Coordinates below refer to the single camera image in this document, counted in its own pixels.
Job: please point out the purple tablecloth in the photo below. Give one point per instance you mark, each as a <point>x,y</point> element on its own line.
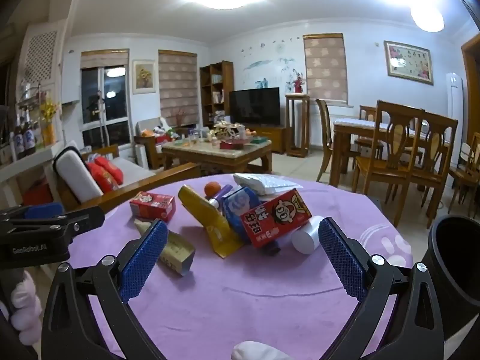
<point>225,307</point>

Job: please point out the rolled-up window blind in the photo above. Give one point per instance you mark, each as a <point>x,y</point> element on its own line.
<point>105,59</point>

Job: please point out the black trash bin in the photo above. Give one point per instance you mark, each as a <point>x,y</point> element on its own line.
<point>450,281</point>

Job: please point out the wooden armchair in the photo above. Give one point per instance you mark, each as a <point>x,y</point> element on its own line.
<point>146,146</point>

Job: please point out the patterned window blind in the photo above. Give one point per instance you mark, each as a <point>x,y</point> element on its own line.
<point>178,86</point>
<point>325,67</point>

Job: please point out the yellow artificial flowers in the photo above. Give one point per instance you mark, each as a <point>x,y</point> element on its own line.
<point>48,112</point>

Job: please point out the red pillow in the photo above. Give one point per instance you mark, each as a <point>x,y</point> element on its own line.
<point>101,178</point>
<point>112,167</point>

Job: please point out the white shelf unit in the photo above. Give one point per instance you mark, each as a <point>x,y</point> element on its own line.
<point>26,161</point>

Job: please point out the grey sofa seat cushion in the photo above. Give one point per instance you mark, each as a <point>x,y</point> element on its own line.
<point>131,168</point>

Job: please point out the tall wooden plant stand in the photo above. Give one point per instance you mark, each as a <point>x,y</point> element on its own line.
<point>298,99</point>

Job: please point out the purple tube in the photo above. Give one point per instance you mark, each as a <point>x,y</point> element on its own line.
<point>222,196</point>

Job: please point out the black television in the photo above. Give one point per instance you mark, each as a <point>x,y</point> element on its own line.
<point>255,107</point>

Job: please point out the blue plastic packet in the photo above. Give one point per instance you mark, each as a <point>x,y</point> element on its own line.
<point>238,206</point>

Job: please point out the glass bottle blue label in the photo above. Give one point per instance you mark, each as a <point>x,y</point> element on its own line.
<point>18,140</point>
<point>30,138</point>

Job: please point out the orange fruit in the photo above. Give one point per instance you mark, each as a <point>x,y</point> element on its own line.
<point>212,189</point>

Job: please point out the yellow snack bag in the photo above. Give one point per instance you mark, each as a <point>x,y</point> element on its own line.
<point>210,225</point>

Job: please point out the wooden sofa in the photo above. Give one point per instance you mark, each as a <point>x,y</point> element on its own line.
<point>123,191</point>

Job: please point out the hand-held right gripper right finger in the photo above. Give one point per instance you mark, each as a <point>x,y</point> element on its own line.
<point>343,258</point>

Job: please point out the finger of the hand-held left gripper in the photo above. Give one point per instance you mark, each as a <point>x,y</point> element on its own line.
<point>82,219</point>
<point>41,210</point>

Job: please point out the person's right hand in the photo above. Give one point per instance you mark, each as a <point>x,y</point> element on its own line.
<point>257,351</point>

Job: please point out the person's left hand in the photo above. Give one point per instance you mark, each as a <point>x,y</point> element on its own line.
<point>24,307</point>

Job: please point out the red milk carton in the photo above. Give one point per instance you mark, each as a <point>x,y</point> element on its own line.
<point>273,219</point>
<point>152,204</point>

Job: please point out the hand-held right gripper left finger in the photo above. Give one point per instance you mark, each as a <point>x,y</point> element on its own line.
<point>144,258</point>

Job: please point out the wooden coffee table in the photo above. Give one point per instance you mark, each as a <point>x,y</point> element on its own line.
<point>210,157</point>

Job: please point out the framed sunflower painting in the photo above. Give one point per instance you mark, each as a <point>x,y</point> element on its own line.
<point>143,77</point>

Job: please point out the white standing air conditioner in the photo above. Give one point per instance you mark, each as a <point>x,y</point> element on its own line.
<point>455,116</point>

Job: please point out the wooden bookshelf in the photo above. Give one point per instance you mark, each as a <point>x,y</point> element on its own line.
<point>227,82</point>

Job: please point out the framed flower picture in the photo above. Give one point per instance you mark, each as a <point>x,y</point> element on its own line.
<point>408,62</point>

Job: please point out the wooden television stand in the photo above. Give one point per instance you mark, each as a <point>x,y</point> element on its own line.
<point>275,138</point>

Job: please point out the white lattice cabinet door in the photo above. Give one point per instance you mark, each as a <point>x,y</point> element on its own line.
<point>39,54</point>

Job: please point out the cream carved ornament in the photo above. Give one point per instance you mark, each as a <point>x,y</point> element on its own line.
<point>225,129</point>

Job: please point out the wooden dining table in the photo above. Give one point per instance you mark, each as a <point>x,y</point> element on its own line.
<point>345,135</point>

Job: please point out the red flower vase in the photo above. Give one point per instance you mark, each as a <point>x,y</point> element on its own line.
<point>298,84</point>

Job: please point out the beige paper box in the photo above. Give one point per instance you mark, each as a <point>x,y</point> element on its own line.
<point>176,249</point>

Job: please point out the stuffed toy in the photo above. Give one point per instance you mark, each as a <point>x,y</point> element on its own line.
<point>165,132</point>

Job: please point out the red box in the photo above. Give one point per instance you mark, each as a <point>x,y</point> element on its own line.
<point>232,144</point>

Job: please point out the wooden dining chair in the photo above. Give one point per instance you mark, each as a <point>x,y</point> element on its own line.
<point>367,112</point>
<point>323,120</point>
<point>474,150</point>
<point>397,131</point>
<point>435,146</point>

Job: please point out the white sofa back cushion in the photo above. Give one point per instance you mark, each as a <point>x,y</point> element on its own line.
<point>75,172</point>

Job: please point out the white paper cup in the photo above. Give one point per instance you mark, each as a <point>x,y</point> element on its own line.
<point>305,238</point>

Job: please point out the white plastic bag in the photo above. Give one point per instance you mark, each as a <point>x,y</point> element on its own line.
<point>258,182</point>

